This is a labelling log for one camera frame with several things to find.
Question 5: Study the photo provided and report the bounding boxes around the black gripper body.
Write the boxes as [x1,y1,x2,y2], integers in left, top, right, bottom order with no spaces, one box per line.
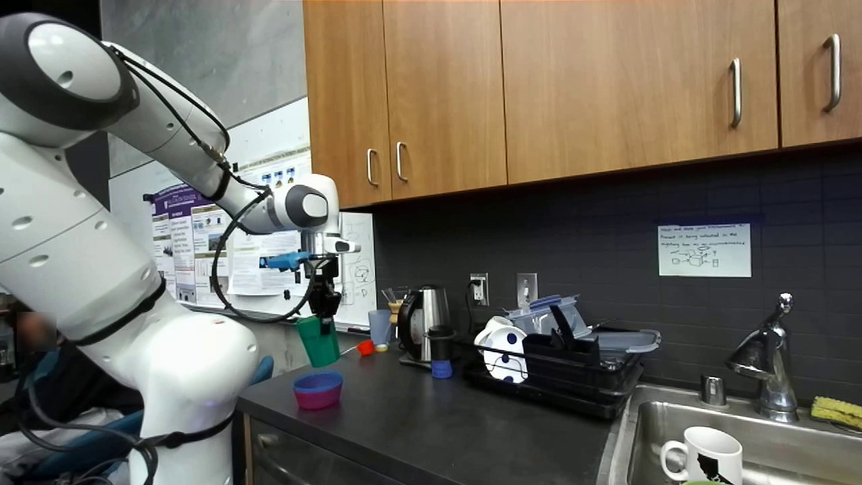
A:
[306,257,341,322]

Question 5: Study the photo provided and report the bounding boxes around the green plastic cup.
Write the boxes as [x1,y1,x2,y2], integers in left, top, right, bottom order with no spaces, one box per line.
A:
[296,315,340,366]

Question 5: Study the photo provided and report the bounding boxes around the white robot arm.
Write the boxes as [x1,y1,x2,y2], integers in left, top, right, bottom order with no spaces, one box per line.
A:
[0,13,344,485]

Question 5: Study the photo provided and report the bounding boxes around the small red cup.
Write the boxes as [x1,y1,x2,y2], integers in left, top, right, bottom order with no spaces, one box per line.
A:
[356,341,376,358]

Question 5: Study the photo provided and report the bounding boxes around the blue bowl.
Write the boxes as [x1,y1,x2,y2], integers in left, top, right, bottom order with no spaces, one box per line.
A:
[294,373,341,411]

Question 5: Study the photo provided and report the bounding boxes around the small blue cup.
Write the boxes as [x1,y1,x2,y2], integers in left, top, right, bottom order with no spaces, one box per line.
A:
[430,362,453,381]

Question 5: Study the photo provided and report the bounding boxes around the translucent blue tumbler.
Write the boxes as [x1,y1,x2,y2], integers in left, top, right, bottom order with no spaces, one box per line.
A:
[368,310,390,350]

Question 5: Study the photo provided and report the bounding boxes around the silver electric kettle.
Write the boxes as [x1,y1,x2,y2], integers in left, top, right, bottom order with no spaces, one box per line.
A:
[395,285,450,365]

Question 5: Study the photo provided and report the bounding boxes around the white round dish in rack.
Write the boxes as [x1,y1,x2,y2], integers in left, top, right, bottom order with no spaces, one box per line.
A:
[475,315,527,386]

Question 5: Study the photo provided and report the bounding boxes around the black dish rack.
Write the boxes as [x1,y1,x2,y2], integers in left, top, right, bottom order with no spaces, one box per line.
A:
[472,328,661,421]

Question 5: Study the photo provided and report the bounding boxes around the white mug with black print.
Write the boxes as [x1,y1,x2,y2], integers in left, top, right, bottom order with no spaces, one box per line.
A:
[661,425,743,485]

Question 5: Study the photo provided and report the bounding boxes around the chrome sink faucet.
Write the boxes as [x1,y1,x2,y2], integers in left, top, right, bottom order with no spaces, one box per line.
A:
[727,292,798,423]

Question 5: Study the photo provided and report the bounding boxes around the stainless steel sink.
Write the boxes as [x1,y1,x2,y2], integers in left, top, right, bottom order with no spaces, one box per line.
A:
[595,386,862,485]

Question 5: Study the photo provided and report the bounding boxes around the yellow sponge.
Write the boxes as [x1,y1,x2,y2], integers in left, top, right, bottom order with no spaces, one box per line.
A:
[811,397,862,429]

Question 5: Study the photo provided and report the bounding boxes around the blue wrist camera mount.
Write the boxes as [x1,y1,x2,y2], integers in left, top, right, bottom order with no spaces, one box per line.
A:
[258,252,316,272]

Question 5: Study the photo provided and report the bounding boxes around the white posters on wall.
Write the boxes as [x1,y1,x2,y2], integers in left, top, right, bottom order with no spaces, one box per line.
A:
[147,172,362,319]

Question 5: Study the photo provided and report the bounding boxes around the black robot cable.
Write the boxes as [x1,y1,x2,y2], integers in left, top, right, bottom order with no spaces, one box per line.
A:
[115,50,318,326]

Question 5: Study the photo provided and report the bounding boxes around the wall power outlet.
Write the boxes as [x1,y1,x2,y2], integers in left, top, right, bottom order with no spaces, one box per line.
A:
[469,272,489,306]

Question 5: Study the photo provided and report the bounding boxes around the wooden wall cabinets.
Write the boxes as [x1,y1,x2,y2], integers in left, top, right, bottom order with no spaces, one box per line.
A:
[301,0,862,207]

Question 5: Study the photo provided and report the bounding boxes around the white wall sign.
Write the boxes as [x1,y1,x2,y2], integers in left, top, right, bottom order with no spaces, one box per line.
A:
[656,225,755,281]

